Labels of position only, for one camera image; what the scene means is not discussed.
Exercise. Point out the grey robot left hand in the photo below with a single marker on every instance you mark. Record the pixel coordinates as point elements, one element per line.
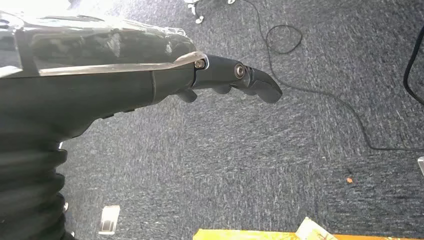
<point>99,89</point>

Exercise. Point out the printed picture card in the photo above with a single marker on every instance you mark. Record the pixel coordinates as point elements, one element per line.
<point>313,231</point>

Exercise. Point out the ribbed grey left arm sleeve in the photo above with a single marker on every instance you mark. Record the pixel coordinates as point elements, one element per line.
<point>30,192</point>

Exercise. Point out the white rectangular floor tag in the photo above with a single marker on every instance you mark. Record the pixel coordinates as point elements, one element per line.
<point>109,220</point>

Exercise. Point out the small orange scrap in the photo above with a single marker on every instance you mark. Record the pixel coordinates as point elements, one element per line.
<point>349,180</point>

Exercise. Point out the grey metal piece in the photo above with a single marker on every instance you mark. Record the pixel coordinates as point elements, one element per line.
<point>421,165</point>

